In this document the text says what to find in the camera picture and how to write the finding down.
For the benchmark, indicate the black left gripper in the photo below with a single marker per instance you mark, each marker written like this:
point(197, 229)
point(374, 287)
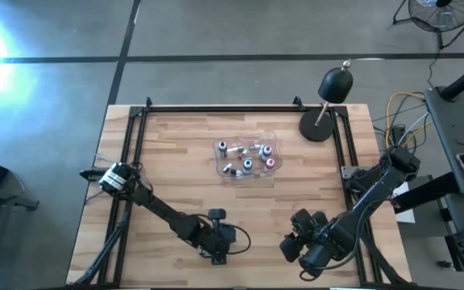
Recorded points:
point(218, 239)

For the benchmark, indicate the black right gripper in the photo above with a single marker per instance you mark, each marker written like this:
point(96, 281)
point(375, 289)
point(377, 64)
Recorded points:
point(304, 225)

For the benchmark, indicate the large pink food coloring bottle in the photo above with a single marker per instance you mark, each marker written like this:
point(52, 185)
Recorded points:
point(270, 163)

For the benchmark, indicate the large blue food coloring bottle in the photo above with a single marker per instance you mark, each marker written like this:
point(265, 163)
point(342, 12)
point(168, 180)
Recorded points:
point(247, 164)

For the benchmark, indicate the large purple food coloring bottle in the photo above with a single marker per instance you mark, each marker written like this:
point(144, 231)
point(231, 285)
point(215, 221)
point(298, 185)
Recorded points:
point(267, 151)

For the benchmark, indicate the small teal food coloring bottle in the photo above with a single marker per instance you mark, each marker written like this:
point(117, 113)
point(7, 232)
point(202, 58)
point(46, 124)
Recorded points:
point(236, 149)

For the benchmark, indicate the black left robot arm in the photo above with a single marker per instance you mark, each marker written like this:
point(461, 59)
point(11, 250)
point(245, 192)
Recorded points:
point(167, 215)

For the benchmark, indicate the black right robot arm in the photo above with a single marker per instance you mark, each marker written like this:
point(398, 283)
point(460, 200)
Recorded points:
point(377, 189)

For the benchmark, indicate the clear plastic bin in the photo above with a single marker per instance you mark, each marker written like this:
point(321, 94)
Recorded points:
point(256, 177)

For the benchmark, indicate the white paper sheet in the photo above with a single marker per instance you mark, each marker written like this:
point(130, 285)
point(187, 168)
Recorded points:
point(405, 211)

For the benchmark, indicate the black metal beam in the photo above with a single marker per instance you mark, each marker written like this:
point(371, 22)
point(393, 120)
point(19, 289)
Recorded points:
point(425, 193)

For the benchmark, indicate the black power strip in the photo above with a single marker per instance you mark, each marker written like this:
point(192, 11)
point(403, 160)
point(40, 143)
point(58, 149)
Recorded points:
point(397, 133)

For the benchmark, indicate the black desk lamp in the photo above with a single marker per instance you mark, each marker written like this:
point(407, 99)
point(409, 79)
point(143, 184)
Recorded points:
point(335, 84)

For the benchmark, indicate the small black caster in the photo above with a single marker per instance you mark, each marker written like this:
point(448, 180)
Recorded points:
point(444, 264)

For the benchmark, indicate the dark grey side desk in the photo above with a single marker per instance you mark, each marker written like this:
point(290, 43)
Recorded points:
point(453, 129)

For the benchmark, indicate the dark side stand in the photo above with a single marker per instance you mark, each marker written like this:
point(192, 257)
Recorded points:
point(14, 199)

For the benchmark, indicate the black floor fan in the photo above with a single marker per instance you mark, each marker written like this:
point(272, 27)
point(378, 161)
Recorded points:
point(457, 20)

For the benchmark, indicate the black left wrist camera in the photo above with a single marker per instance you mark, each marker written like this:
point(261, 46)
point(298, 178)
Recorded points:
point(217, 214)

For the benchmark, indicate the black aluminium table frame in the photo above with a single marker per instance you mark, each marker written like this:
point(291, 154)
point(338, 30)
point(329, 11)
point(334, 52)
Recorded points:
point(216, 108)

